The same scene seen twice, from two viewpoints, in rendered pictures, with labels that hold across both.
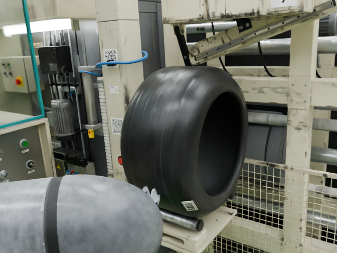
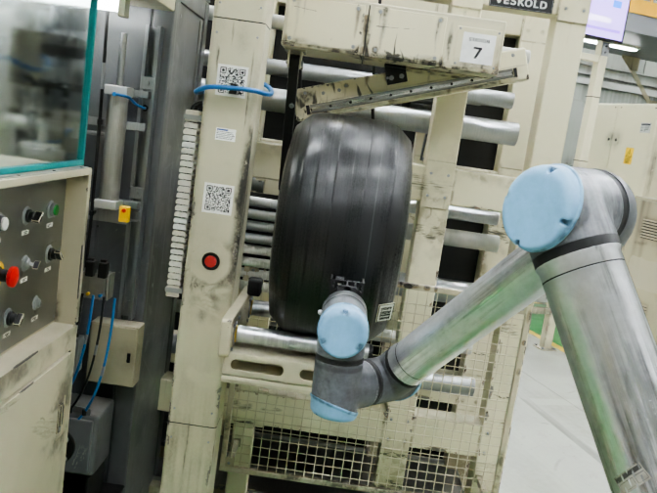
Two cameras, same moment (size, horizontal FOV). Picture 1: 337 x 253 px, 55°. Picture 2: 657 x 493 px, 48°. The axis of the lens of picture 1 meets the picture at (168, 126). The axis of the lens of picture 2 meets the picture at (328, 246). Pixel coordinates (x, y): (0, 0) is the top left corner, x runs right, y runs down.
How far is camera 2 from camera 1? 1.10 m
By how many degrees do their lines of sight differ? 35
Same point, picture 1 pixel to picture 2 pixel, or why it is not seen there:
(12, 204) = (598, 177)
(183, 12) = (324, 36)
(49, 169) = (70, 271)
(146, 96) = (333, 147)
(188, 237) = not seen: hidden behind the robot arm
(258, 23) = (416, 77)
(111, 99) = (213, 151)
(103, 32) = (225, 35)
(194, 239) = not seen: hidden behind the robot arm
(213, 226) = not seen: hidden behind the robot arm
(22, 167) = (41, 256)
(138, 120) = (329, 180)
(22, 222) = (611, 190)
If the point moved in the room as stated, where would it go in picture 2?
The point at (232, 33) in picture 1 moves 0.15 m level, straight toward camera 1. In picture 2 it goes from (376, 84) to (400, 84)
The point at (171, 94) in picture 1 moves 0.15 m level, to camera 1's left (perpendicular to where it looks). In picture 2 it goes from (375, 149) to (323, 142)
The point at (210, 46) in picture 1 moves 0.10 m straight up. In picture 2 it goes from (336, 97) to (341, 62)
